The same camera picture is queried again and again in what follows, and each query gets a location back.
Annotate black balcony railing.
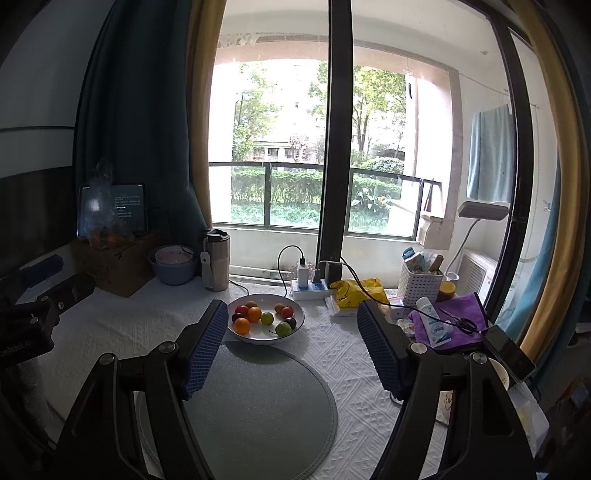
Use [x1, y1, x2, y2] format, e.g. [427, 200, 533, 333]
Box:
[209, 161, 444, 241]

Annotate white air conditioner unit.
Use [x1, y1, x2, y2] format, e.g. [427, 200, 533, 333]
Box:
[455, 249, 499, 305]

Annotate black flat device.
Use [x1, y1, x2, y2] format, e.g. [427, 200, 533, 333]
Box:
[480, 324, 537, 383]

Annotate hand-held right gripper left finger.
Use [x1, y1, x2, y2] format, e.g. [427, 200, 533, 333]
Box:
[53, 300, 230, 480]

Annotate blue bowl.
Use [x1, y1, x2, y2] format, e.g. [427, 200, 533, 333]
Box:
[148, 247, 197, 286]

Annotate teal curtain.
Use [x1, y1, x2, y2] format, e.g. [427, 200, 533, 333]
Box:
[73, 0, 208, 241]

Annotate yellow curtain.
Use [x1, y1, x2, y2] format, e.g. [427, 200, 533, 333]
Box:
[185, 0, 227, 229]
[505, 0, 591, 356]

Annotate white plate with dark rim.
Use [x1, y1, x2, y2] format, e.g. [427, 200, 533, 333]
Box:
[226, 294, 305, 346]

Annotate black scissors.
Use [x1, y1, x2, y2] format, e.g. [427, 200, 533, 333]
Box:
[436, 307, 481, 334]

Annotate round grey placemat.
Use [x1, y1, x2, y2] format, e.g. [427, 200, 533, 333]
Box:
[134, 342, 339, 480]

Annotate yellow plastic bag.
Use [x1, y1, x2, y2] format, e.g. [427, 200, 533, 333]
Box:
[329, 277, 391, 309]

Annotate steel thermos with strap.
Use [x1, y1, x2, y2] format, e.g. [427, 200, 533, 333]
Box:
[201, 228, 232, 292]

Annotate pink bowl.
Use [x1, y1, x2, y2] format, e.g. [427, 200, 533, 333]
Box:
[154, 244, 195, 267]

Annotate tablet screen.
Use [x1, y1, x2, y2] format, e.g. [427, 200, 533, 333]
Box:
[78, 183, 151, 238]

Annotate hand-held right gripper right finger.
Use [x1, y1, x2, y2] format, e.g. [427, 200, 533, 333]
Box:
[357, 300, 539, 480]

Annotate cardboard box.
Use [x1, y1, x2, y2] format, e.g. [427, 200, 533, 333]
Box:
[74, 231, 162, 298]

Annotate black monitor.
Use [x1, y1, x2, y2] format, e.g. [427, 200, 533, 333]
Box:
[0, 168, 77, 278]

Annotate white desk lamp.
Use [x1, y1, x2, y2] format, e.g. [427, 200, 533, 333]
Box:
[443, 200, 509, 282]

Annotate light blue curtain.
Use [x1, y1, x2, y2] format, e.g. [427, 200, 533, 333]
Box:
[505, 194, 559, 319]

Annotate black charger cable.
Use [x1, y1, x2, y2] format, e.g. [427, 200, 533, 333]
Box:
[277, 244, 306, 289]

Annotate white power strip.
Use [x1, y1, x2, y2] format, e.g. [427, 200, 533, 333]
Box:
[291, 279, 342, 301]

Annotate purple cloth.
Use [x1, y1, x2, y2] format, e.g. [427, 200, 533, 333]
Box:
[407, 292, 490, 354]

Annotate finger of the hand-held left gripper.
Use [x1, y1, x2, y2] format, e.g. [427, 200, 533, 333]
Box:
[14, 273, 96, 308]
[0, 255, 64, 289]

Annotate white lattice basket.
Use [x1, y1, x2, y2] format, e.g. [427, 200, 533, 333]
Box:
[398, 261, 445, 309]

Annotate black window post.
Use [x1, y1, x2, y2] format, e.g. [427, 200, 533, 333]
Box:
[316, 0, 354, 282]

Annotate clear plastic bag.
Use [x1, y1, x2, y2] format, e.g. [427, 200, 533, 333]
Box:
[83, 161, 134, 250]

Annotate black window frame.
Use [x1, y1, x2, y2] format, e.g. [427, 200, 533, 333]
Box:
[480, 0, 561, 319]

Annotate blue towel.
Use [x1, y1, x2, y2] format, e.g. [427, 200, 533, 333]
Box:
[466, 105, 515, 204]

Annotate white tube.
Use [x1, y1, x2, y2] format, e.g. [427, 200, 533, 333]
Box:
[416, 296, 452, 348]

